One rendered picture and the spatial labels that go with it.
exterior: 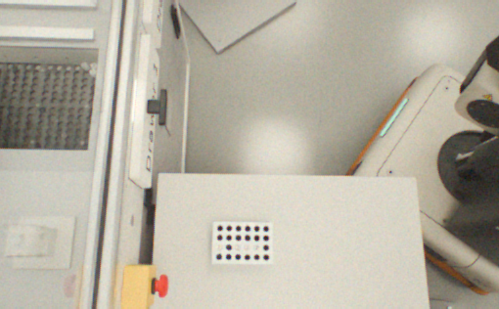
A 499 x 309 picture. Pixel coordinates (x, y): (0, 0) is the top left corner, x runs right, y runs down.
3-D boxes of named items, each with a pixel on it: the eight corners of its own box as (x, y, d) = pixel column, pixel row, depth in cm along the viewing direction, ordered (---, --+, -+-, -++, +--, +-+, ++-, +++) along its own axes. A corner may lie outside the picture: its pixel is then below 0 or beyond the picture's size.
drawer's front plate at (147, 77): (159, 60, 89) (150, 33, 79) (150, 188, 82) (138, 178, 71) (152, 60, 89) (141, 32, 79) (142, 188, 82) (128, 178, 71)
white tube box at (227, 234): (271, 223, 87) (273, 222, 83) (271, 264, 84) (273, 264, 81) (213, 223, 86) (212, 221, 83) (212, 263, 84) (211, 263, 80)
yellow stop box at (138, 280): (159, 264, 76) (153, 265, 69) (158, 305, 74) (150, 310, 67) (133, 264, 76) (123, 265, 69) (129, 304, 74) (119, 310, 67)
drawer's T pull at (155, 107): (167, 90, 79) (166, 87, 78) (165, 126, 77) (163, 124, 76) (149, 90, 79) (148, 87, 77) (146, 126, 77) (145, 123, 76)
